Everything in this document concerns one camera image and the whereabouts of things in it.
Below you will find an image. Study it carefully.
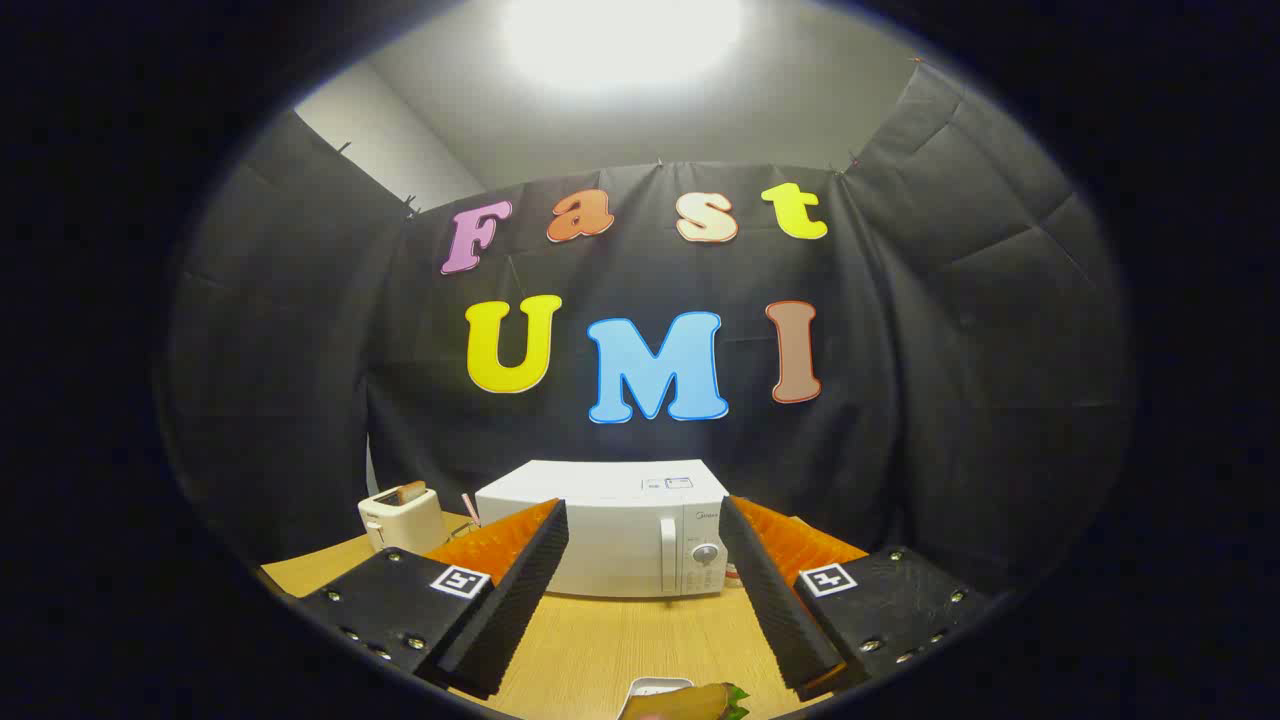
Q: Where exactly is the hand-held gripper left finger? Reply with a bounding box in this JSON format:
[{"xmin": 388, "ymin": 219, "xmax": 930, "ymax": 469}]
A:
[{"xmin": 296, "ymin": 498, "xmax": 570, "ymax": 701}]

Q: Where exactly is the white microwave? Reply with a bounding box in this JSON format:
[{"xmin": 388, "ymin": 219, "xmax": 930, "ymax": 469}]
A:
[{"xmin": 474, "ymin": 459, "xmax": 736, "ymax": 599}]

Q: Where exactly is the brown bread lettuce sandwich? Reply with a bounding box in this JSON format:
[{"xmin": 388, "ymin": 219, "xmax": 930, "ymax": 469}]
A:
[{"xmin": 620, "ymin": 683, "xmax": 751, "ymax": 720}]

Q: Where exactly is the white rectangular tray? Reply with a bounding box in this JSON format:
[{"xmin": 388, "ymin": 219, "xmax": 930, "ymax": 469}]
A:
[{"xmin": 627, "ymin": 677, "xmax": 694, "ymax": 716}]

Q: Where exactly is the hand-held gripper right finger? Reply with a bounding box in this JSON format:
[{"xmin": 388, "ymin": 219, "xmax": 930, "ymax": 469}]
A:
[{"xmin": 718, "ymin": 495, "xmax": 993, "ymax": 701}]

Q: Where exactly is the cream toaster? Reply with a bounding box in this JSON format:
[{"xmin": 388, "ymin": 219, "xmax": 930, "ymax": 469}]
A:
[{"xmin": 358, "ymin": 483, "xmax": 449, "ymax": 555}]

